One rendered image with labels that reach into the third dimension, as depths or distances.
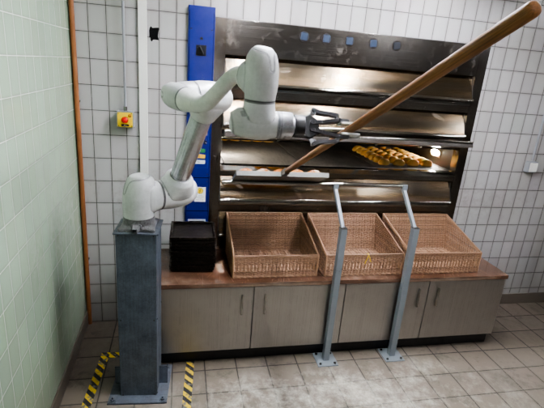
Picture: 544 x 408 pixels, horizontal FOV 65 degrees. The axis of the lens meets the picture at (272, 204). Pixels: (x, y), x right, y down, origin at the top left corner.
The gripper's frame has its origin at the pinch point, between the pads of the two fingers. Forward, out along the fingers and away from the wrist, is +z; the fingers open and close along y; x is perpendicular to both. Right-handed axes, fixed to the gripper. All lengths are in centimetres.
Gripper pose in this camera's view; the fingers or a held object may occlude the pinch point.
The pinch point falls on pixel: (349, 129)
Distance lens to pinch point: 152.1
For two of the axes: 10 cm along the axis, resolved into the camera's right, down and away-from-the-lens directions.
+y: 0.0, 10.0, -0.8
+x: 2.0, -0.8, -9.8
